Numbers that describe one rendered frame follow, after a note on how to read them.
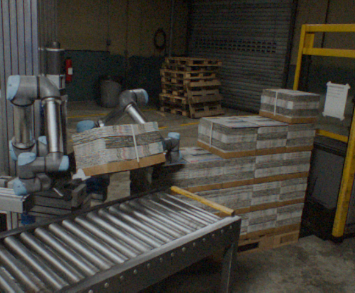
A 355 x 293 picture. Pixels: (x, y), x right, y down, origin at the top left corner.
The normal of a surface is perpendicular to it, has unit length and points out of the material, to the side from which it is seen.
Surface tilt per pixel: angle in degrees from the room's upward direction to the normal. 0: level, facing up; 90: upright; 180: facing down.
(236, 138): 90
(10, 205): 90
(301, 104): 90
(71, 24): 90
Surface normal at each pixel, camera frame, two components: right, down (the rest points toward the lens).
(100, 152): -0.69, 0.07
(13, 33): -0.18, 0.24
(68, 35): 0.71, 0.22
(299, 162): 0.48, 0.25
